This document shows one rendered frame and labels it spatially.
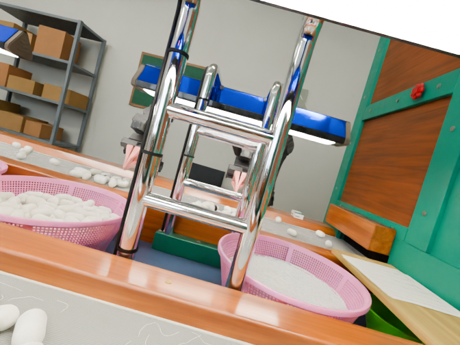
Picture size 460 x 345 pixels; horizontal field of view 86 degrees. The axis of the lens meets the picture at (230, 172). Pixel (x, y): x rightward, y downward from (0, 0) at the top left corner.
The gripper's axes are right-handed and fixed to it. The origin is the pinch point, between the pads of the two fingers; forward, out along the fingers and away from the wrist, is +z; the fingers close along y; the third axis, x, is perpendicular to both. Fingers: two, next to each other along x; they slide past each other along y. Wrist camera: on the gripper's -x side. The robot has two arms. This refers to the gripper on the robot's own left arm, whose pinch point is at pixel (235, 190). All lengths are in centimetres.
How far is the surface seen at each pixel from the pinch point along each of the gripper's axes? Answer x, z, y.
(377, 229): -17.7, 15.8, 36.6
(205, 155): 125, -155, -40
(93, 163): 10, -2, -56
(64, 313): -36, 54, -14
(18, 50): -28, -3, -71
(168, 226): -14.5, 29.5, -13.6
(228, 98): -31.3, -3.9, -9.6
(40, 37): 54, -183, -238
